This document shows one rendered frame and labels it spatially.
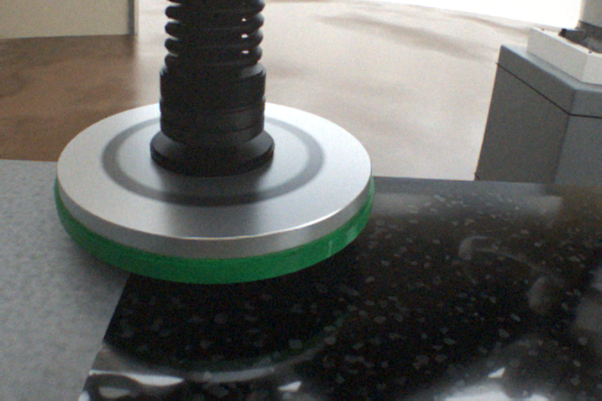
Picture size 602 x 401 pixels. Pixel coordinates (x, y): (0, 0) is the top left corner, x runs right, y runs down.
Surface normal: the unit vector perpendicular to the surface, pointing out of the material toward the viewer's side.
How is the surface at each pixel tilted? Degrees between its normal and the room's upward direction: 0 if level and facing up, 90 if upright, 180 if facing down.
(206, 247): 90
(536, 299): 0
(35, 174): 0
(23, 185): 0
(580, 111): 90
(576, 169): 90
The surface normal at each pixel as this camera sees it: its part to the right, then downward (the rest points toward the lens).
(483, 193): 0.07, -0.89
